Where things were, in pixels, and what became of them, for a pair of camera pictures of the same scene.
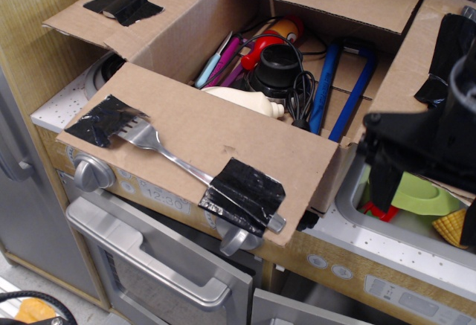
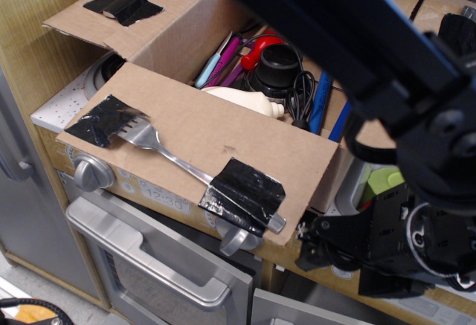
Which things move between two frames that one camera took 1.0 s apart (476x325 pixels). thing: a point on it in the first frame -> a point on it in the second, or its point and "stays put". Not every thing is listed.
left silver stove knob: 91,174 stays put
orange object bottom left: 33,309 stays put
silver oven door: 153,270 stays put
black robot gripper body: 439,143 -> 399,249
